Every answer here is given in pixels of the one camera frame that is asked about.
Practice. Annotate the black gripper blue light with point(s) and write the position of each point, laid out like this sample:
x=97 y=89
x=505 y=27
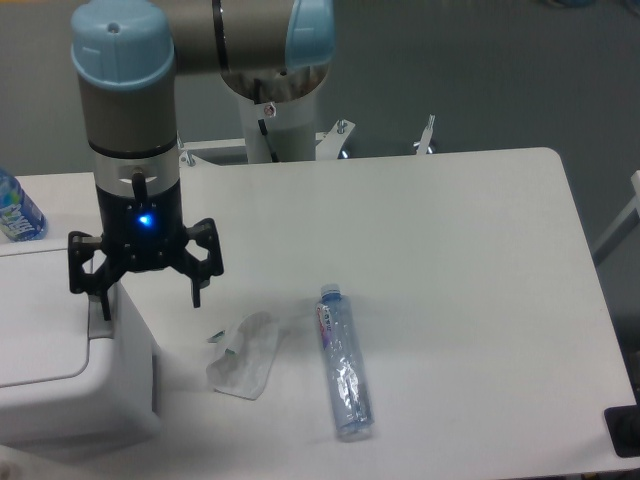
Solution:
x=139 y=238

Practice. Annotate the white push-lid trash can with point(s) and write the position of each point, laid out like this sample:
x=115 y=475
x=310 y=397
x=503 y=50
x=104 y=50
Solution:
x=74 y=385

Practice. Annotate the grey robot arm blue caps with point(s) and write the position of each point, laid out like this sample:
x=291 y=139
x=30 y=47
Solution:
x=274 y=55

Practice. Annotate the blue labelled drink bottle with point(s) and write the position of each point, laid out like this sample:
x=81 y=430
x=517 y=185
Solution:
x=21 y=218

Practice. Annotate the crumpled white paper wrapper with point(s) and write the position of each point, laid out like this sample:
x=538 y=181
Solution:
x=243 y=355

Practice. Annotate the clear empty plastic water bottle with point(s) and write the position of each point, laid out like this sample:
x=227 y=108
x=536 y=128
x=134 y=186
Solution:
x=344 y=365

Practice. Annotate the black object at table edge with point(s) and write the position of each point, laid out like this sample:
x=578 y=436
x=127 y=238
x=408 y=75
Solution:
x=623 y=426

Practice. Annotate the white metal mounting frame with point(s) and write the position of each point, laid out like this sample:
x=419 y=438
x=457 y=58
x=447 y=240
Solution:
x=329 y=145

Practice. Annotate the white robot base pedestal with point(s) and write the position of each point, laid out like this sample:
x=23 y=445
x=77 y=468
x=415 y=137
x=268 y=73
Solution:
x=277 y=110

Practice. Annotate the white frame at right edge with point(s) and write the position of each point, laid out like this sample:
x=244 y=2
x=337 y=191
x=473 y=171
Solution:
x=620 y=227

